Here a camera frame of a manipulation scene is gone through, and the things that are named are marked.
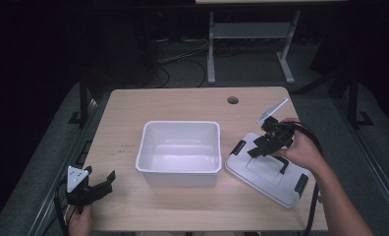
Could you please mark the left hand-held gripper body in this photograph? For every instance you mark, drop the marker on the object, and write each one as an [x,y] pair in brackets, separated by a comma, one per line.
[75,178]

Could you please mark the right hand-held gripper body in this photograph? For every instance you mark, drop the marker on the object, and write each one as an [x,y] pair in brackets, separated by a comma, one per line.
[279,134]

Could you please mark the white plastic storage box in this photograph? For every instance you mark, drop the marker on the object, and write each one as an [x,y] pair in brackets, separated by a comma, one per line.
[179,154]

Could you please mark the person's right hand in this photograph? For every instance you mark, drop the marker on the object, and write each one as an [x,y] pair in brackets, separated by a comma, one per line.
[304,149]

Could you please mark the person's left hand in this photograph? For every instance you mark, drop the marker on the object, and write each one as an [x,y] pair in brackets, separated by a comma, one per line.
[79,224]

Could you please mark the black metal stand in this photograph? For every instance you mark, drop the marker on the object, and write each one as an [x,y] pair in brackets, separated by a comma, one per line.
[353,98]
[83,98]

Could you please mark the aluminium rail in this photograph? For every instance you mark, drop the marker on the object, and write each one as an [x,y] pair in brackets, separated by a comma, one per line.
[51,183]
[376,164]

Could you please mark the grey metal table frame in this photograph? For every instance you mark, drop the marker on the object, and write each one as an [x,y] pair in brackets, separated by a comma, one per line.
[248,30]

